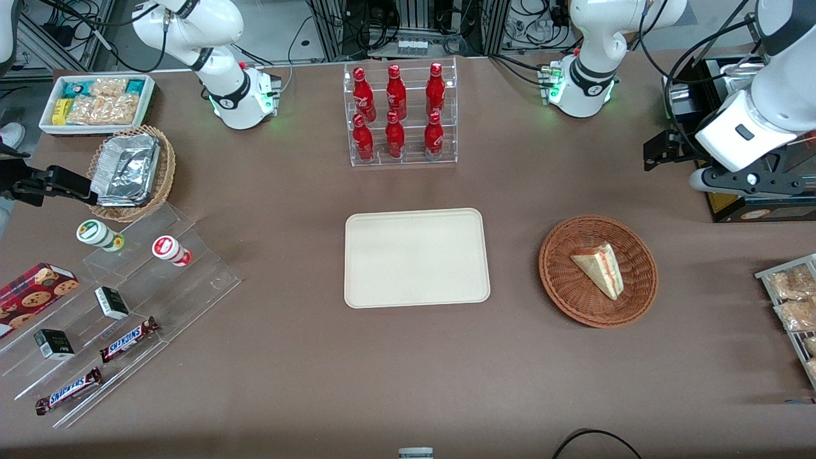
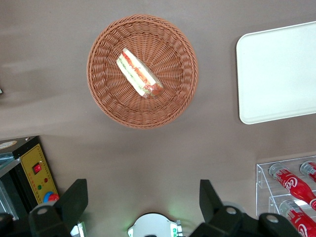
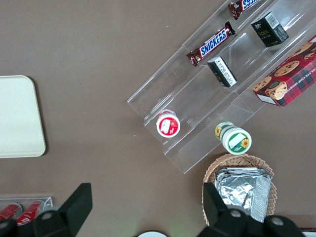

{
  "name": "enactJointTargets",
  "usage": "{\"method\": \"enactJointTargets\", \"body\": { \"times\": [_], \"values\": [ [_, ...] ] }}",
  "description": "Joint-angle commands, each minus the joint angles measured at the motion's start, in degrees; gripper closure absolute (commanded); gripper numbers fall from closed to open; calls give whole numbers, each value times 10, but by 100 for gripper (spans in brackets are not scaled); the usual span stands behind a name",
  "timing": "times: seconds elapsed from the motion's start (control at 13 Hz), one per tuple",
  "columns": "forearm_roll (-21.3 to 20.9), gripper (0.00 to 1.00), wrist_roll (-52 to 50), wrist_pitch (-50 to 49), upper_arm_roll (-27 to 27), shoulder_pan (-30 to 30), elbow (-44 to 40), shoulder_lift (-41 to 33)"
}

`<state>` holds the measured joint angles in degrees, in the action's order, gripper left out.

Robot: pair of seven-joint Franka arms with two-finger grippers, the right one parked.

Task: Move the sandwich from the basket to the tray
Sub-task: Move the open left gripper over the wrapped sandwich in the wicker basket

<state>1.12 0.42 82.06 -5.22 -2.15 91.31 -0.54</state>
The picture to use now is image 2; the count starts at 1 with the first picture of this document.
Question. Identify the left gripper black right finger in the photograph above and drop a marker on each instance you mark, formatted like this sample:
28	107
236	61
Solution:
214	209

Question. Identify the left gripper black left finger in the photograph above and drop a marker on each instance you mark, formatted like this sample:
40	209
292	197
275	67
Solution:
66	205

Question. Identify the sandwich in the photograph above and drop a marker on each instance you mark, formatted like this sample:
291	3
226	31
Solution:
139	72

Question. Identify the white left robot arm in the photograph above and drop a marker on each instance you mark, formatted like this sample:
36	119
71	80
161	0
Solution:
153	225

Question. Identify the empty brown wicker basket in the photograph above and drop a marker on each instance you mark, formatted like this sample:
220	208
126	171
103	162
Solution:
113	98

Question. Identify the beige plastic tray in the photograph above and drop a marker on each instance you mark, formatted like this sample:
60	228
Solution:
276	74

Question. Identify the black food warmer yellow panel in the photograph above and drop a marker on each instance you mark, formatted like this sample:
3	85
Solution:
34	160

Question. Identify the clear acrylic bottle rack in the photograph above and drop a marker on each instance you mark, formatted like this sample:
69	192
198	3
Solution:
261	177

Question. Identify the red cola bottle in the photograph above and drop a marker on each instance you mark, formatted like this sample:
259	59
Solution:
291	184
309	170
296	219

